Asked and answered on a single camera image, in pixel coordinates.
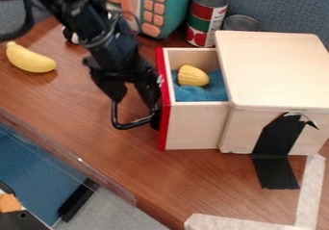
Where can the drawer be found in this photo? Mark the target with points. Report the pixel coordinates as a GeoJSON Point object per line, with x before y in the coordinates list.
{"type": "Point", "coordinates": [195, 124]}

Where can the red green white can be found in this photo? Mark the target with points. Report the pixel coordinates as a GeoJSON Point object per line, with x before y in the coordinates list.
{"type": "Point", "coordinates": [206, 17]}

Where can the blue cloth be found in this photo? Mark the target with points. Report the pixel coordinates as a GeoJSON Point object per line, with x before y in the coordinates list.
{"type": "Point", "coordinates": [201, 92]}

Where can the black tape strip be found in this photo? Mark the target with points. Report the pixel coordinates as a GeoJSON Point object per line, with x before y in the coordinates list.
{"type": "Point", "coordinates": [274, 150]}

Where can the yellow toy banana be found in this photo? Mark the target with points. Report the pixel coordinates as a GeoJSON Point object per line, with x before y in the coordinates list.
{"type": "Point", "coordinates": [28, 60]}

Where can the yellow toy corn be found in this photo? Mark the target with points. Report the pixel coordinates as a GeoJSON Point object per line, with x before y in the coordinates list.
{"type": "Point", "coordinates": [193, 76]}

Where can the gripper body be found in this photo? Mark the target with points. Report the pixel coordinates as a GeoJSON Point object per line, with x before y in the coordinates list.
{"type": "Point", "coordinates": [122, 65]}

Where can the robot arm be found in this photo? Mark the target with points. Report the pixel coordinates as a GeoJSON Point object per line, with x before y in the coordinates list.
{"type": "Point", "coordinates": [92, 22]}

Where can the cabinet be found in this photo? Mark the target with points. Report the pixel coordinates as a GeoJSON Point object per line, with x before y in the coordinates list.
{"type": "Point", "coordinates": [274, 70]}

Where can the teal toy phone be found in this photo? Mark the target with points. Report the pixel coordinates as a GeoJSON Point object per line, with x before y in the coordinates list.
{"type": "Point", "coordinates": [169, 6]}

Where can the silver can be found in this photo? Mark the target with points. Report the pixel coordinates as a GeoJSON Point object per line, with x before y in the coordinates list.
{"type": "Point", "coordinates": [240, 23]}

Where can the white tape strip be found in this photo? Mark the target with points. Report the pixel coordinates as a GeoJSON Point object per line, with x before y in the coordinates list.
{"type": "Point", "coordinates": [309, 192]}

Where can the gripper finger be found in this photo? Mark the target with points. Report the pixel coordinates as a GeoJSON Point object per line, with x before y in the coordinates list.
{"type": "Point", "coordinates": [113, 89]}
{"type": "Point", "coordinates": [150, 94]}

